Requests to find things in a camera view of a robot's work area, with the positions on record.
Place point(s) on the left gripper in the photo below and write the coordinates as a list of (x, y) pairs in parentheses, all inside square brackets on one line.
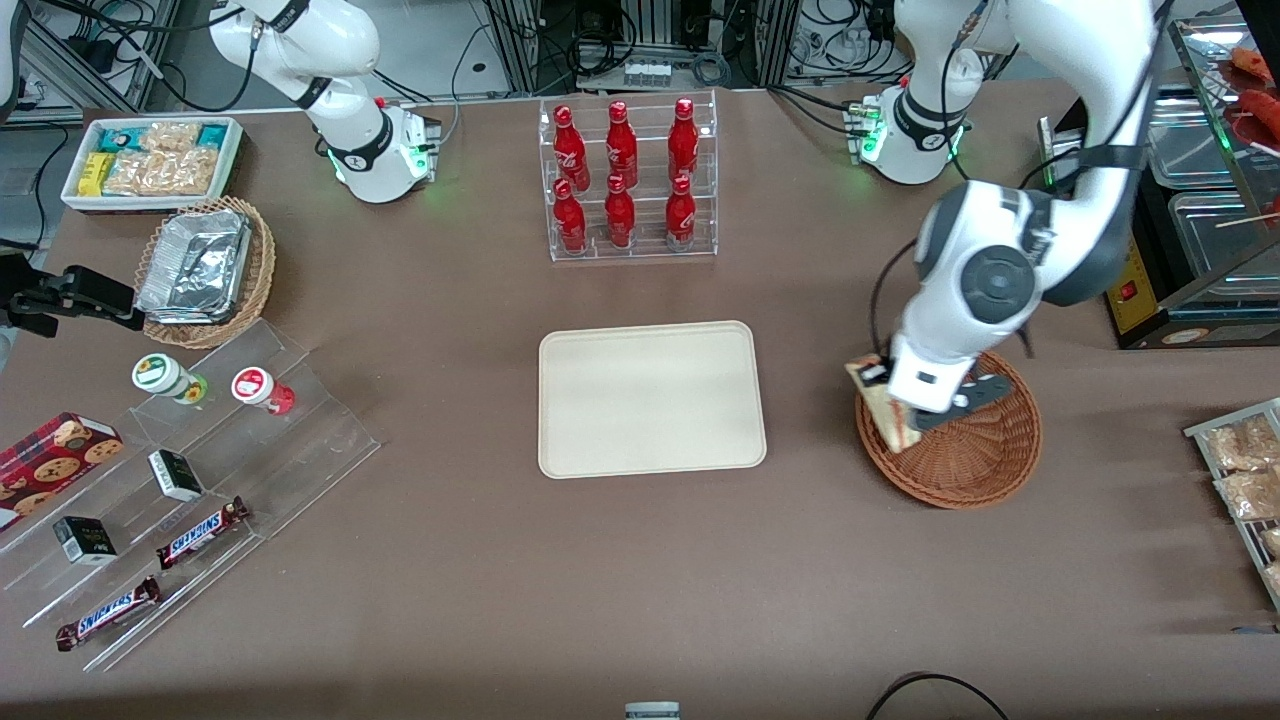
[(877, 374)]

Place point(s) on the triangle sandwich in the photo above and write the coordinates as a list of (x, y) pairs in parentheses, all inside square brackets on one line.
[(893, 425)]

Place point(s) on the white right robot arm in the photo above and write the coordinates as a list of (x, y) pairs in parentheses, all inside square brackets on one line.
[(350, 150)]

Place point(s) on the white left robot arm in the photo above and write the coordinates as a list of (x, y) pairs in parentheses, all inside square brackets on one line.
[(985, 270)]

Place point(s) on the large brown wicker basket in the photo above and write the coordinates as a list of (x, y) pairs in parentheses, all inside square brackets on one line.
[(985, 460)]

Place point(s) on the small tan wicker basket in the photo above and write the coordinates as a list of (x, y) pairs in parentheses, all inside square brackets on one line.
[(262, 260)]

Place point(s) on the tray of packaged snacks right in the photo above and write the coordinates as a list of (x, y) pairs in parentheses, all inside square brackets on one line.
[(1200, 432)]

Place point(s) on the beige plastic tray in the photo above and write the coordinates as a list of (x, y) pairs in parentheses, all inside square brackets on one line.
[(650, 400)]

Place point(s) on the stacked foil trays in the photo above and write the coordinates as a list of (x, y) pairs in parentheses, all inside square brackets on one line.
[(195, 265)]

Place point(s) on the green label cup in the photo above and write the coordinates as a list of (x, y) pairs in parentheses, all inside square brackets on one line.
[(160, 375)]

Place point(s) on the white snack bin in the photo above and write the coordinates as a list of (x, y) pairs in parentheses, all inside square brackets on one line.
[(72, 190)]

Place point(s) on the yellow snack packet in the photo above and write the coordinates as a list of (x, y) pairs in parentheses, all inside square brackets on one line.
[(95, 175)]

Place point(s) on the large clear cracker bag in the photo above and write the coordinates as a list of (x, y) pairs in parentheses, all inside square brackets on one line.
[(165, 172)]

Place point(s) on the teal snack packet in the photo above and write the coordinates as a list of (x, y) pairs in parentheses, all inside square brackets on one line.
[(116, 138), (212, 135)]

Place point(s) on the small clear cracker bag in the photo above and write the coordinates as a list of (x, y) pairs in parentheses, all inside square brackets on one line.
[(170, 136)]

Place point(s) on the red cookie box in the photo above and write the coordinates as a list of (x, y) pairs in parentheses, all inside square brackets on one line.
[(50, 465)]

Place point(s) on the red label cup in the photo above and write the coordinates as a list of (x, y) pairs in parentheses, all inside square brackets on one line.
[(255, 387)]

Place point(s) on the small black box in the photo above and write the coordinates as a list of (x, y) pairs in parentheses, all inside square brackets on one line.
[(175, 475), (85, 540)]

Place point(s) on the black food warmer cabinet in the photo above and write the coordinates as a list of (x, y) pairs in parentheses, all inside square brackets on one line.
[(1150, 320)]

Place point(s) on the clear acrylic stepped display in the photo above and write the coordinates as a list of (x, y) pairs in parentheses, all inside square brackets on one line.
[(310, 440)]

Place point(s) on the snickers bar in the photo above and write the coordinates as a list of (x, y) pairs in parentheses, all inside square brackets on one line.
[(200, 533), (105, 613)]

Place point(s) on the clear bag of crackers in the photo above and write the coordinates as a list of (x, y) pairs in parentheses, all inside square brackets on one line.
[(1240, 445), (1250, 495), (1271, 542)]

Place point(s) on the steel pan with rim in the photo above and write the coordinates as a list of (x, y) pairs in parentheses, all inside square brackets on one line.
[(1220, 245), (1190, 140)]

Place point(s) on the wooden skewer stick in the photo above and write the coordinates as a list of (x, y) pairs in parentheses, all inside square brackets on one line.
[(1250, 220)]

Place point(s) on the red cola bottle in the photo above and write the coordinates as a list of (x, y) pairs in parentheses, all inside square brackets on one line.
[(620, 215), (621, 145), (570, 220), (570, 150), (681, 215), (683, 142)]

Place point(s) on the clear acrylic bottle rack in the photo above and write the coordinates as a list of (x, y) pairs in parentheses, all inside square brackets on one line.
[(645, 255)]

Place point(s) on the small grey device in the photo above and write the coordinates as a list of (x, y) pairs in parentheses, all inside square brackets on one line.
[(652, 711)]

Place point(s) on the white power strip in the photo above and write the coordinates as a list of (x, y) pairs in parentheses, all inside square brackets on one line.
[(648, 73)]

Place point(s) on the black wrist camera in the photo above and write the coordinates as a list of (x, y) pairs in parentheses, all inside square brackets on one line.
[(872, 373)]

